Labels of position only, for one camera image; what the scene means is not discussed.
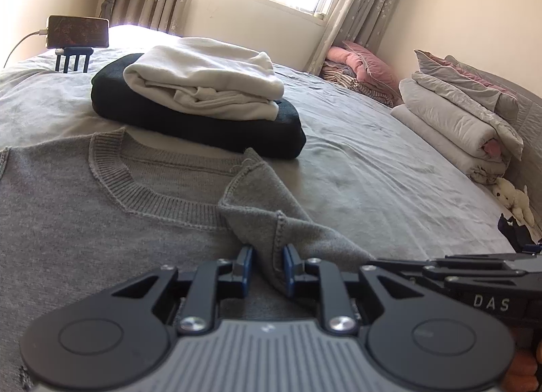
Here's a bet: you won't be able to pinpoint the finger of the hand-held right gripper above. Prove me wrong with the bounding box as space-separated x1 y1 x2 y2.
436 253 542 270
366 257 509 290

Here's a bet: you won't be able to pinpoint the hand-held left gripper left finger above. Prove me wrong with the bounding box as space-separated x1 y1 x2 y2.
111 245 255 335

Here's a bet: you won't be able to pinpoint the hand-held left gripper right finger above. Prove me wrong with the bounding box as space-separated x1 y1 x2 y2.
282 244 420 335

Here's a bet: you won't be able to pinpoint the grey knit sweater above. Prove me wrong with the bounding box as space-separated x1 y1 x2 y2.
0 127 377 392

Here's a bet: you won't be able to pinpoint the person's right hand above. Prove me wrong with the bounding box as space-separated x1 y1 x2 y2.
506 333 542 392

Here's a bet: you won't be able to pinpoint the white plush toy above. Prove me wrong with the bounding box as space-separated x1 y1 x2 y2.
491 177 536 227

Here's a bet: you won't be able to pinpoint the bed with grey sheet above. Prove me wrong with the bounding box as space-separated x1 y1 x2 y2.
0 25 526 392

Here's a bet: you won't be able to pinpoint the grey padded headboard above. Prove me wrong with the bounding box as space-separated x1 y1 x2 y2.
444 55 542 232

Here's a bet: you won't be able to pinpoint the folded black garment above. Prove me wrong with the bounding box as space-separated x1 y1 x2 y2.
91 52 306 160

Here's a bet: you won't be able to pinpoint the folded white quilt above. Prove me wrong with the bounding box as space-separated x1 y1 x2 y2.
390 78 511 185

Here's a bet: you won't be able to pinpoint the folded white garment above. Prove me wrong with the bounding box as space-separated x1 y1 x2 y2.
123 37 284 122

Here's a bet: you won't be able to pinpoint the blue phone stand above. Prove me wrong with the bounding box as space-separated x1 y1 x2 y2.
55 47 93 75

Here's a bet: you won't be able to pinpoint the phone lying sideways on stand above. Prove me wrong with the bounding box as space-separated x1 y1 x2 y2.
46 15 111 49

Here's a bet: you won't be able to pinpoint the grey blue hanging object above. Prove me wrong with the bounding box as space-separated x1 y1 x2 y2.
101 0 116 29

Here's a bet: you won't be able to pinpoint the bag with dark straps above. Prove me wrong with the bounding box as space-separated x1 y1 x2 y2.
499 213 542 255

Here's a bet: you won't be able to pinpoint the white charging cable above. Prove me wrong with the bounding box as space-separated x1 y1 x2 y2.
3 29 49 68

